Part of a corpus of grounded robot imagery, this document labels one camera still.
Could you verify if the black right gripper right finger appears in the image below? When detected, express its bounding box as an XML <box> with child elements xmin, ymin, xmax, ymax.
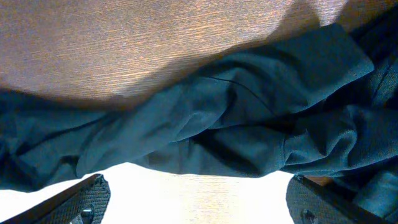
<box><xmin>286</xmin><ymin>175</ymin><xmax>386</xmax><ymax>224</ymax></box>

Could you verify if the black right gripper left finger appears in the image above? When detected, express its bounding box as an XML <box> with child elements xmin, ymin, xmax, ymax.
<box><xmin>2</xmin><ymin>174</ymin><xmax>111</xmax><ymax>224</ymax></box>

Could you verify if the black leggings red waistband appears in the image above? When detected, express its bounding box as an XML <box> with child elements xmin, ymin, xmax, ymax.
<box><xmin>1</xmin><ymin>8</ymin><xmax>397</xmax><ymax>222</ymax></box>

